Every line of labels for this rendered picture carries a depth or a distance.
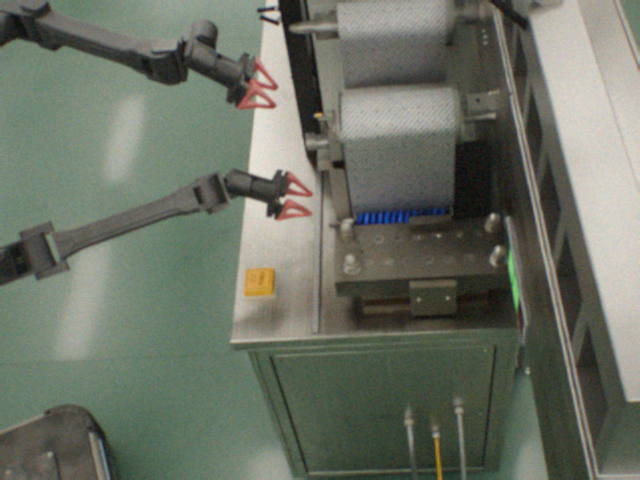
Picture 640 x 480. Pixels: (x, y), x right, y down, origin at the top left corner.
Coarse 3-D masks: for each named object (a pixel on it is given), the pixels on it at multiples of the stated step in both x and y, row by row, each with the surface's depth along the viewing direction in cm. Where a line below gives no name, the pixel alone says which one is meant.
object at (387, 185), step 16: (368, 160) 170; (384, 160) 170; (400, 160) 170; (416, 160) 170; (432, 160) 170; (448, 160) 170; (352, 176) 174; (368, 176) 174; (384, 176) 174; (400, 176) 174; (416, 176) 174; (432, 176) 174; (448, 176) 173; (352, 192) 178; (368, 192) 178; (384, 192) 178; (400, 192) 178; (416, 192) 178; (432, 192) 178; (448, 192) 178; (352, 208) 182; (368, 208) 182; (384, 208) 182; (400, 208) 182; (416, 208) 182; (432, 208) 182; (448, 208) 182
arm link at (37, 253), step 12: (24, 240) 160; (36, 240) 160; (0, 252) 158; (12, 252) 164; (24, 252) 160; (36, 252) 160; (48, 252) 162; (0, 264) 155; (12, 264) 160; (24, 264) 164; (36, 264) 160; (48, 264) 161; (0, 276) 155; (12, 276) 159; (24, 276) 160
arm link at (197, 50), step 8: (192, 40) 158; (200, 40) 159; (192, 48) 155; (200, 48) 155; (208, 48) 156; (184, 56) 155; (192, 56) 155; (200, 56) 155; (208, 56) 156; (184, 64) 157; (192, 64) 156; (200, 64) 156; (208, 64) 156; (200, 72) 157; (208, 72) 157
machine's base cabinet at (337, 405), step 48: (288, 384) 196; (336, 384) 196; (384, 384) 195; (432, 384) 195; (480, 384) 194; (288, 432) 217; (336, 432) 217; (384, 432) 216; (432, 432) 216; (480, 432) 215
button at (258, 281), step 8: (248, 272) 190; (256, 272) 189; (264, 272) 189; (272, 272) 189; (248, 280) 188; (256, 280) 188; (264, 280) 188; (272, 280) 188; (248, 288) 187; (256, 288) 186; (264, 288) 186; (272, 288) 187; (248, 296) 188
